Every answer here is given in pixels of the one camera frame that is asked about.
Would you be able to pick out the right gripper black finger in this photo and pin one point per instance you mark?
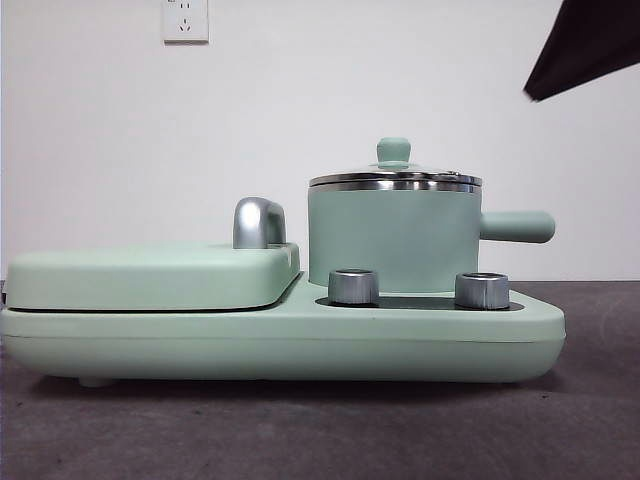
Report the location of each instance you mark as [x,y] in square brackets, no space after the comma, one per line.
[595,40]

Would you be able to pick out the green hinged griddle cover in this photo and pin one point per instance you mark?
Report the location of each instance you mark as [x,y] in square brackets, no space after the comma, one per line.
[150,280]

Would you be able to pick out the silver control knob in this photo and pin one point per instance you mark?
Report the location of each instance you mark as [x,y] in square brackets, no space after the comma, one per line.
[482,291]
[352,287]

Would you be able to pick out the glass lid with green knob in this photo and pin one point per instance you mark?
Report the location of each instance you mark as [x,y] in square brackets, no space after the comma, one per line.
[392,150]

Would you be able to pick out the white wall socket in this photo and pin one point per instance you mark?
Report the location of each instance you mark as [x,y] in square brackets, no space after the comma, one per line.
[185,20]

